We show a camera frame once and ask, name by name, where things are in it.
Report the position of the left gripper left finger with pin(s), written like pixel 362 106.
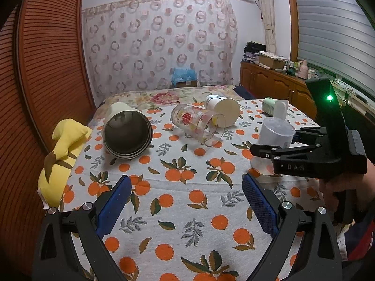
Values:
pixel 55 257

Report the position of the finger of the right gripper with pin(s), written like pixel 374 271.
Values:
pixel 308 134
pixel 271 152

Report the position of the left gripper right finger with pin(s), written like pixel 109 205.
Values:
pixel 318 257

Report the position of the clear plastic cup blue label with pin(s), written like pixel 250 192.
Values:
pixel 274 132

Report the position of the white paper cup blue stripes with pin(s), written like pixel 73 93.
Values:
pixel 227 109

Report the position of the person's right hand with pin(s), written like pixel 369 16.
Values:
pixel 362 184

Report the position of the white square plastic container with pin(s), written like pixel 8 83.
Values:
pixel 275 108

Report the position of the pink thermos bottle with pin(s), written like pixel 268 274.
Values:
pixel 303 69

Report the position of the clear glass flower print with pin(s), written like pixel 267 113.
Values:
pixel 199 123

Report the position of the dark blue blanket edge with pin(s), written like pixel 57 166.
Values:
pixel 242 92

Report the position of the wooden sideboard cabinet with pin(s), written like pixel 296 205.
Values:
pixel 263 83

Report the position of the cardboard box on sideboard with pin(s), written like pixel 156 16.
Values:
pixel 272 61

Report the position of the stack of dark clothes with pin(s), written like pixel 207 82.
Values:
pixel 251 49

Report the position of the grey window roller shutter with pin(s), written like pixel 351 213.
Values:
pixel 337 36

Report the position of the orange print tablecloth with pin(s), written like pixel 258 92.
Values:
pixel 187 217

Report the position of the blue plastic bag on box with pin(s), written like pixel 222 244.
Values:
pixel 184 78

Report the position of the yellow plush toy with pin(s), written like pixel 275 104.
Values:
pixel 70 137

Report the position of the floral bed blanket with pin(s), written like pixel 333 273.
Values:
pixel 165 97

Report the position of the cream steel-lined mug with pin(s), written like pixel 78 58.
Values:
pixel 127 132

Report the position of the cream tied window curtain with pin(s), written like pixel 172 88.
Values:
pixel 268 18

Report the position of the wooden slatted wardrobe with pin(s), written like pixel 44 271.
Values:
pixel 43 80

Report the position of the patterned lace wall curtain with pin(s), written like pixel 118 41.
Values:
pixel 140 45

